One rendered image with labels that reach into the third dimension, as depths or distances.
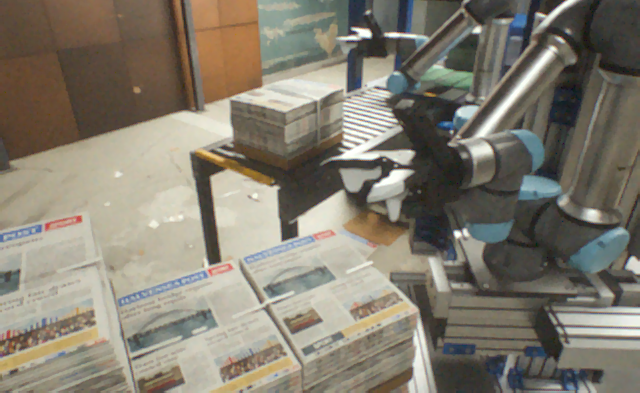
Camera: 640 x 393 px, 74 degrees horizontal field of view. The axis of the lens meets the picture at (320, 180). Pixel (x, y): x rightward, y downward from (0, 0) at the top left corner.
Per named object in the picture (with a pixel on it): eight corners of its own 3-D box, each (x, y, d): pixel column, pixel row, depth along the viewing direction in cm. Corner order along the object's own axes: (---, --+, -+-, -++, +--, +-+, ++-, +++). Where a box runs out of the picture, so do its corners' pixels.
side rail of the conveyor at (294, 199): (289, 224, 148) (288, 194, 143) (278, 219, 151) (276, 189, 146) (452, 122, 240) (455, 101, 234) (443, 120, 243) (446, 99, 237)
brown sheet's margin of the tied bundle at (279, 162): (287, 170, 157) (287, 160, 155) (233, 152, 172) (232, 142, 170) (313, 156, 168) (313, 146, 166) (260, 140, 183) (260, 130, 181)
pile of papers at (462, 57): (481, 73, 292) (488, 33, 280) (441, 66, 308) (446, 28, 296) (500, 63, 318) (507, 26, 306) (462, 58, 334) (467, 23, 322)
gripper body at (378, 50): (354, 57, 164) (384, 60, 159) (354, 34, 160) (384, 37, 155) (362, 51, 170) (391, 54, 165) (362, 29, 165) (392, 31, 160)
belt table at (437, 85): (460, 120, 236) (463, 103, 232) (363, 98, 273) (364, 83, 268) (503, 92, 284) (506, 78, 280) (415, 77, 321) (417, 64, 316)
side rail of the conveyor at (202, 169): (200, 181, 177) (196, 155, 171) (192, 177, 180) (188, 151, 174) (376, 104, 268) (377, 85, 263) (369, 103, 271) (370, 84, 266)
